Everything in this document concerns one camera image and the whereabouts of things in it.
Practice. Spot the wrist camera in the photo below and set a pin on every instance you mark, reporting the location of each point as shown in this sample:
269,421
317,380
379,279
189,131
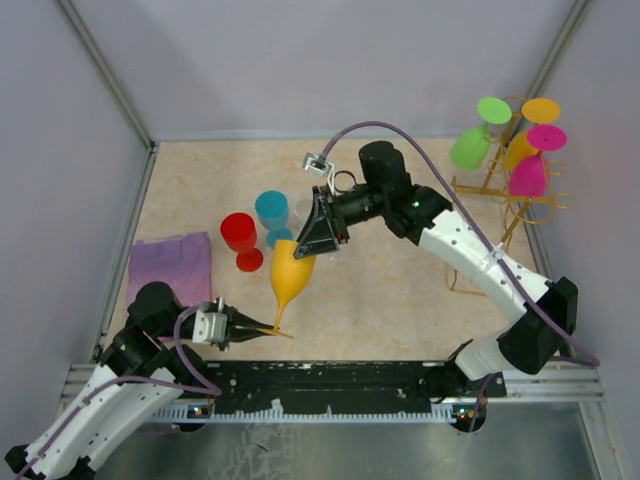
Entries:
320,166
209,324

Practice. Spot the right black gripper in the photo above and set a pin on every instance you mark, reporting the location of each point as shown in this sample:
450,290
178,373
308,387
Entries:
321,231

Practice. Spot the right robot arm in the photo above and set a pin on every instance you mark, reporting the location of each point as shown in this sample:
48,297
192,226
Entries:
540,312

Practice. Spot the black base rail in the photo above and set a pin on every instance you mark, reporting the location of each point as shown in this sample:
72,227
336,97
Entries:
338,387

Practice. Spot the gold wire glass rack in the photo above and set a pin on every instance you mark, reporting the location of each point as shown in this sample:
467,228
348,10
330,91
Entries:
508,141

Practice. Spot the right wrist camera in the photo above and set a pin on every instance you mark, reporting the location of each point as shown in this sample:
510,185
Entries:
320,166

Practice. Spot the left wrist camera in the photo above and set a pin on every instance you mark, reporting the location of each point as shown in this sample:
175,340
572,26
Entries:
209,324

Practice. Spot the pink plastic wine glass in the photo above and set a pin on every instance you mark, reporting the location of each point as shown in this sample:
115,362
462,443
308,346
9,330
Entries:
530,178

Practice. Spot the green plastic wine glass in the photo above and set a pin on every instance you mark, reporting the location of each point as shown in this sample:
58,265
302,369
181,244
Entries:
472,146

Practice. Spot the red plastic wine glass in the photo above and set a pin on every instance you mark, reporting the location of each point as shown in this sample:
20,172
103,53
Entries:
240,235

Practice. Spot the white toothed cable duct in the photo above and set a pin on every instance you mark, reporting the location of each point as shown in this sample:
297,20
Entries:
194,413

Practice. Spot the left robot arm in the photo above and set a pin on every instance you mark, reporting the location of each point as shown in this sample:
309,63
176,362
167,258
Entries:
148,365

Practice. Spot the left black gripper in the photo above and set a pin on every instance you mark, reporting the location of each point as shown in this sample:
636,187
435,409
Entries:
240,327

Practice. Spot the purple printed cloth bag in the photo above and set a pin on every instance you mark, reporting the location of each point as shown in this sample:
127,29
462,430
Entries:
183,262

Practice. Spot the orange wine glass front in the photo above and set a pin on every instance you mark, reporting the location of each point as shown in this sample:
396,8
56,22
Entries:
289,276

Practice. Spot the blue plastic wine glass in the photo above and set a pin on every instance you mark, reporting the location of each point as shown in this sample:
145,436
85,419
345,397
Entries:
272,209

